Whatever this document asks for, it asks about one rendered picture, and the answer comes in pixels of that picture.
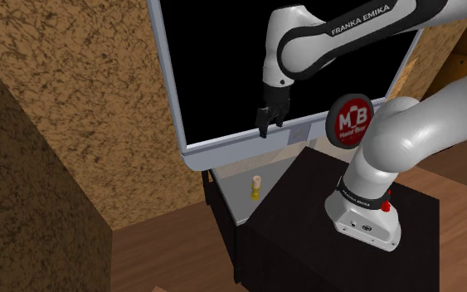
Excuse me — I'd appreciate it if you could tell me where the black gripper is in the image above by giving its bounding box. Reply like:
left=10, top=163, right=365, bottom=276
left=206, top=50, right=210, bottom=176
left=255, top=83, right=292, bottom=139

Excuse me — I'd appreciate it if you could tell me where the yellow candlestick with beige candle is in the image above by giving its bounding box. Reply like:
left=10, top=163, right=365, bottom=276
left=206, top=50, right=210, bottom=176
left=250, top=174, right=264, bottom=202

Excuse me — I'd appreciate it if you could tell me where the silver framed black screen television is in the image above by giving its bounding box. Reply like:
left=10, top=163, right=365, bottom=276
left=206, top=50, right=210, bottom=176
left=146, top=0, right=425, bottom=173

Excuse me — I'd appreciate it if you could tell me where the red round disc black rim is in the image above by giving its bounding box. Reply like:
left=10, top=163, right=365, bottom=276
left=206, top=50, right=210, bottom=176
left=324, top=93, right=375, bottom=150

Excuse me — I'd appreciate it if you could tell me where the black cabinet with grey top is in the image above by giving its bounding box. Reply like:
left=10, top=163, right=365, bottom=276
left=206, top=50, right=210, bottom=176
left=201, top=154, right=300, bottom=281

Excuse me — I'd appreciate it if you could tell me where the black robot stand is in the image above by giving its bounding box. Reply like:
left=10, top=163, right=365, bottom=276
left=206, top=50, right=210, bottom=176
left=232, top=145, right=440, bottom=292

